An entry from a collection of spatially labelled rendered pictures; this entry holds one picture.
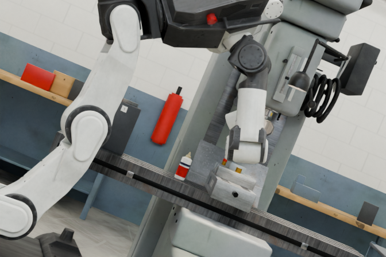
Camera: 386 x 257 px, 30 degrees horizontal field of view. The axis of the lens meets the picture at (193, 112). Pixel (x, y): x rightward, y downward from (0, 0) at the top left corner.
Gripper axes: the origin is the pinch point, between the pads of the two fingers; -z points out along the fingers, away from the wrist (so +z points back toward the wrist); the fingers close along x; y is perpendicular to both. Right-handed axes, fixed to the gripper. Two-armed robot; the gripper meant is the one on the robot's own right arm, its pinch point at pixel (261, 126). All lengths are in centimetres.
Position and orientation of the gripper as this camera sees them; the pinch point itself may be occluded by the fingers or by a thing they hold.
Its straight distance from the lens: 274.9
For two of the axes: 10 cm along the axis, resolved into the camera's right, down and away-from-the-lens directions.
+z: -3.3, -1.6, -9.3
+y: -3.9, 9.2, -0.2
